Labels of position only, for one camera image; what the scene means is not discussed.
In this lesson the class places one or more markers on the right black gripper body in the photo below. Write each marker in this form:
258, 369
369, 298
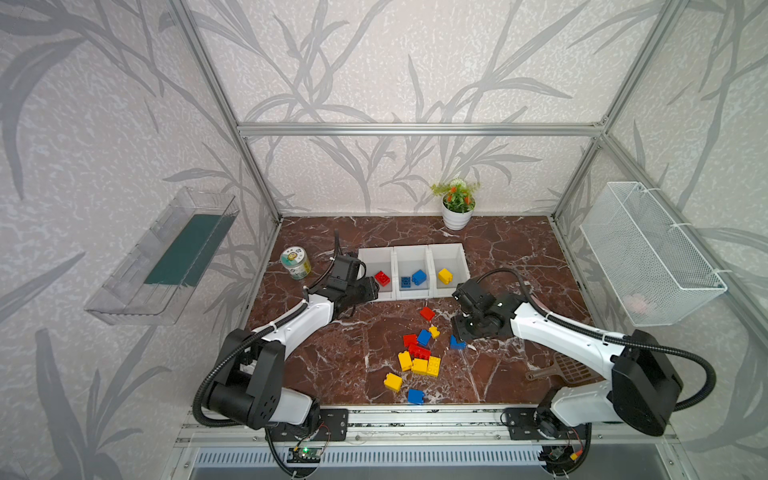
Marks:
466, 324

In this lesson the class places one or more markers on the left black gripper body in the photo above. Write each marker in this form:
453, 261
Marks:
365, 289

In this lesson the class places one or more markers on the long red lego brick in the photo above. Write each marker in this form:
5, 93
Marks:
382, 279

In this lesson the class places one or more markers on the blue lego brick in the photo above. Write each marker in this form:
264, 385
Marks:
418, 278

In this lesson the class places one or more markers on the yellow lego tall brick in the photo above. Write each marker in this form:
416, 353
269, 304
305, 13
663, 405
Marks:
405, 361

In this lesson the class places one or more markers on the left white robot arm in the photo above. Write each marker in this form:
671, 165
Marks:
246, 384

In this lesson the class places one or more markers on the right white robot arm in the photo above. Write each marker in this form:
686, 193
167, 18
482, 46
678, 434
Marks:
641, 382

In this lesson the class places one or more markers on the left white bin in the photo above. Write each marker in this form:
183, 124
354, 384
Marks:
381, 260

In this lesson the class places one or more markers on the white bin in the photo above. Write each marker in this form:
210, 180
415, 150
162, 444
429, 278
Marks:
452, 257
381, 260
409, 259

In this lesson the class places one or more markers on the green label tin can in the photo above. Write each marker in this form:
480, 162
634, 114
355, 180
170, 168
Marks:
296, 261

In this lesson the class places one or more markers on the red square lego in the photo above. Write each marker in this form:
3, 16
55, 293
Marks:
428, 314

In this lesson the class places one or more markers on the right white bin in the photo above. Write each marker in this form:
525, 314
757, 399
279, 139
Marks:
452, 257

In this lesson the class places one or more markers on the middle white bin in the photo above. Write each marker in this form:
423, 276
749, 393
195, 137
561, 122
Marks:
409, 259

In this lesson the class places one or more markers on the yellow lego pair brick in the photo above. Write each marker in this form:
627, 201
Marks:
428, 367

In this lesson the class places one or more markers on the red lego centre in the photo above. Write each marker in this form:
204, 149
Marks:
416, 351

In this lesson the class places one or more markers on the brown slotted spatula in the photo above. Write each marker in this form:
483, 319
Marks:
572, 372

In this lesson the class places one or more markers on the yellow lego front left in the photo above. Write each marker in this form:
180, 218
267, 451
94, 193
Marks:
393, 382

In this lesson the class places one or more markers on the potted plant white pot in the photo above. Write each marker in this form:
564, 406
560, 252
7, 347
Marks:
457, 202

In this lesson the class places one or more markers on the pink object in basket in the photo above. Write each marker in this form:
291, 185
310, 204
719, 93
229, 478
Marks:
636, 304

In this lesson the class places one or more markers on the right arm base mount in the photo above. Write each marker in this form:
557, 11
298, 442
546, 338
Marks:
524, 423

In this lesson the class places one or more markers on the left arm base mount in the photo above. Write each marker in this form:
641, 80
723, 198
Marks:
323, 424

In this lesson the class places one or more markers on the white wire mesh basket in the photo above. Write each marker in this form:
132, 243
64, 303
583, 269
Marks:
642, 249

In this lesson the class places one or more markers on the clear plastic wall shelf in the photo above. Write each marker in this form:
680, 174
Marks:
155, 281

